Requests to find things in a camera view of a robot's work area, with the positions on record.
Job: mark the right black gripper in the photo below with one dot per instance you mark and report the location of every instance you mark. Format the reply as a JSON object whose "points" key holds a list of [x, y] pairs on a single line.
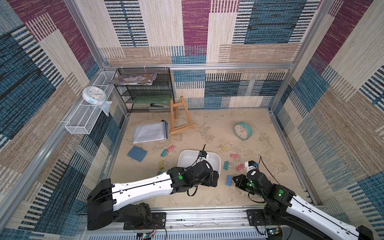
{"points": [[238, 181]]}

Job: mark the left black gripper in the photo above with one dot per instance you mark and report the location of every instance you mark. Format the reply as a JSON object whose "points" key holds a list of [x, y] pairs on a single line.
{"points": [[209, 182]]}

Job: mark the blue binder clip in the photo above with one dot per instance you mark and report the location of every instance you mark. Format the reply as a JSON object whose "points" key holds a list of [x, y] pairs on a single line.
{"points": [[229, 180]]}

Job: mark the white plastic storage box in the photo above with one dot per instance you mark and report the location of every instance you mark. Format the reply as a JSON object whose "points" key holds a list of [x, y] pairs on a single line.
{"points": [[188, 157]]}

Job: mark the yellow binder clip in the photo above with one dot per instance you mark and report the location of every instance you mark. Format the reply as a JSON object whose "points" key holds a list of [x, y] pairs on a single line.
{"points": [[162, 164], [223, 148]]}

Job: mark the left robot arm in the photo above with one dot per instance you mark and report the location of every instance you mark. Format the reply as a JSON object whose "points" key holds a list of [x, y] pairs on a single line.
{"points": [[108, 202]]}

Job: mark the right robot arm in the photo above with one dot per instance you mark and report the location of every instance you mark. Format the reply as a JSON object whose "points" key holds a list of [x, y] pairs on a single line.
{"points": [[282, 206]]}

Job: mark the pink binder clip on table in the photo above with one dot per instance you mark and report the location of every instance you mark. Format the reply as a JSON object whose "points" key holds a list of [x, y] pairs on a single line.
{"points": [[241, 168]]}

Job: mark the pink binder clip right upper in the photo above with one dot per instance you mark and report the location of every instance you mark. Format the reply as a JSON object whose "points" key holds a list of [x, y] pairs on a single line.
{"points": [[235, 157]]}

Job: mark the pink binder clip far left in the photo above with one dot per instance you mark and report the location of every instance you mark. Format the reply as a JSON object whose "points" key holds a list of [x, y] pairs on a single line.
{"points": [[171, 149]]}

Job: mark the green round alarm clock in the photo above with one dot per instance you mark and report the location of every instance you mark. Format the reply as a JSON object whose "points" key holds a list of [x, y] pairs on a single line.
{"points": [[243, 131]]}

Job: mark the clear zip document pouch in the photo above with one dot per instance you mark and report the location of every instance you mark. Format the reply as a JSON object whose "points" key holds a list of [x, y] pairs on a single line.
{"points": [[150, 132]]}

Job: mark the blue folded cloth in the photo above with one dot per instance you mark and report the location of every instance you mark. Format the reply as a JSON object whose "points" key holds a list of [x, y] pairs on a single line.
{"points": [[137, 153]]}

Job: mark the black stapler on shelf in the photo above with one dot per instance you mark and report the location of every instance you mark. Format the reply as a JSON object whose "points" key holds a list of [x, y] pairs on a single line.
{"points": [[159, 106]]}

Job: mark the magazine on shelf top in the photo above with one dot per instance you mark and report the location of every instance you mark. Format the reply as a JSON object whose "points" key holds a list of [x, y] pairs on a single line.
{"points": [[134, 80]]}

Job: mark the white round clock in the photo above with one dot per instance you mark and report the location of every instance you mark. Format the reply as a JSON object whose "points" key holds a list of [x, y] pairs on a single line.
{"points": [[94, 95]]}

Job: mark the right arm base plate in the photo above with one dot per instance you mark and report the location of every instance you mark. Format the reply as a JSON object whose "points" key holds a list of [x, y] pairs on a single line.
{"points": [[255, 217]]}

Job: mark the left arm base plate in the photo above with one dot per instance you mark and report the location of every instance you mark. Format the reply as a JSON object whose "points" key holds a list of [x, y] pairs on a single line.
{"points": [[158, 221]]}

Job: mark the black wire mesh shelf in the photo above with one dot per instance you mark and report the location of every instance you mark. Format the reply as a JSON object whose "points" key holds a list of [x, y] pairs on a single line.
{"points": [[138, 98]]}

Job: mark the white wire wall basket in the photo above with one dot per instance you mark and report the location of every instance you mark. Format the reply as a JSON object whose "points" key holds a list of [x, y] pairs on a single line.
{"points": [[85, 116]]}

